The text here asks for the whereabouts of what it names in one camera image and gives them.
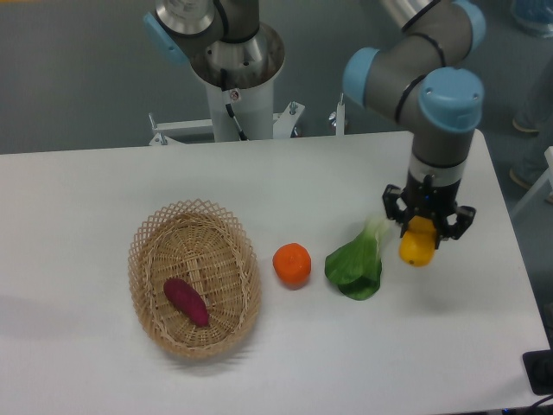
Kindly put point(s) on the purple sweet potato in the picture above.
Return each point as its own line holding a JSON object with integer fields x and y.
{"x": 187, "y": 300}

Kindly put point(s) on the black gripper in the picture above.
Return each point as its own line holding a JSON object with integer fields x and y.
{"x": 422, "y": 199}

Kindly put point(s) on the green bok choy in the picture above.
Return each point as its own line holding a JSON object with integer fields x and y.
{"x": 355, "y": 268}

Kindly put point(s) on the blue plastic bag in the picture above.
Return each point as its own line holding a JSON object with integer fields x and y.
{"x": 533, "y": 16}

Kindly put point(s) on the yellow mango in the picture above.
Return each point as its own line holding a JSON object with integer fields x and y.
{"x": 417, "y": 247}

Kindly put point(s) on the white furniture at right edge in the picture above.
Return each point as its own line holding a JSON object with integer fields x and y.
{"x": 532, "y": 192}

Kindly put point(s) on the woven wicker basket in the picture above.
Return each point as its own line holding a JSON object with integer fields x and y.
{"x": 205, "y": 246}

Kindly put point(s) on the black device at table edge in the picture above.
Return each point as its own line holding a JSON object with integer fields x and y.
{"x": 538, "y": 367}

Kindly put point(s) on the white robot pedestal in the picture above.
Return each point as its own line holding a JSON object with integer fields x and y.
{"x": 239, "y": 77}

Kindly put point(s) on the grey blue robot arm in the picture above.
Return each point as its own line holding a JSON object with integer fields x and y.
{"x": 418, "y": 84}

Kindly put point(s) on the orange tangerine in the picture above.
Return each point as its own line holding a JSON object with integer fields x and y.
{"x": 292, "y": 265}

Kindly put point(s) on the person's legs in jeans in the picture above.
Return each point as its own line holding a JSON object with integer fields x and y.
{"x": 534, "y": 116}

